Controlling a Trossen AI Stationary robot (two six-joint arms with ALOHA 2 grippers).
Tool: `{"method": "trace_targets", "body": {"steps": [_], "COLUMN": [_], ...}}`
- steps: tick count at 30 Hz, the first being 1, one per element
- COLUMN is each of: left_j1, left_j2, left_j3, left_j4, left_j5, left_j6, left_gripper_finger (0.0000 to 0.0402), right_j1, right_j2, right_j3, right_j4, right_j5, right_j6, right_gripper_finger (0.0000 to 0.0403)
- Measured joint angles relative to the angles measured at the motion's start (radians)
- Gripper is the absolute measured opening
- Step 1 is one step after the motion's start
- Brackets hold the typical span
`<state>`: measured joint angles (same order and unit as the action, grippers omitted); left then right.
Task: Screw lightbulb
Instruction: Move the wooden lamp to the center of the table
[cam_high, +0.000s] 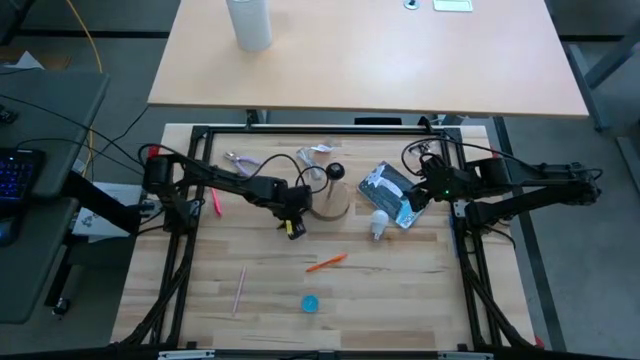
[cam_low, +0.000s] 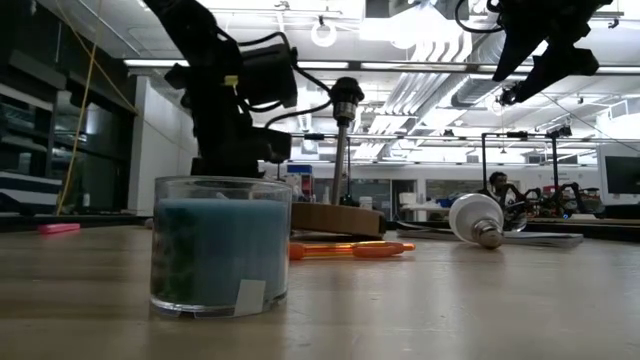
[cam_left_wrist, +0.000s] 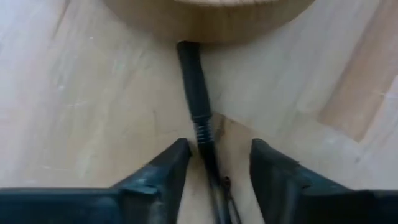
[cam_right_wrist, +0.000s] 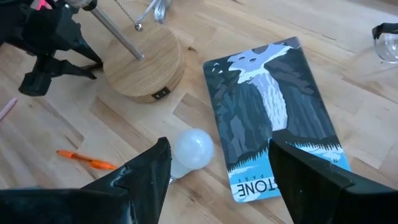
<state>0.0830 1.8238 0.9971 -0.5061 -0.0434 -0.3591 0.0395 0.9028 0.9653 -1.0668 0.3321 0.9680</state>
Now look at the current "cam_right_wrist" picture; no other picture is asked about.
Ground orange ballpoint pen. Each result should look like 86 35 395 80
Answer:
55 149 118 171

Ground white light bulb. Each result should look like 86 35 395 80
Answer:
169 128 216 184

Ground clear safety glasses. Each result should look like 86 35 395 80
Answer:
371 22 398 65

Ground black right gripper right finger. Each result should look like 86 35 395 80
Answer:
268 138 398 224

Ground metal ball pull chain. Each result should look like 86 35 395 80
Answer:
112 0 144 32

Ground wooden base metal pole lamp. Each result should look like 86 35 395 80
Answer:
63 0 187 104

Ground bundled silver power cord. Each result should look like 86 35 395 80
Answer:
134 0 172 25

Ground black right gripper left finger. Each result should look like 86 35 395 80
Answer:
0 136 173 224

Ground pale pink pencil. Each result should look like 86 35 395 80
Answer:
0 97 19 122

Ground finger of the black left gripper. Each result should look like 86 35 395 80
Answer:
62 18 104 65
17 55 98 96

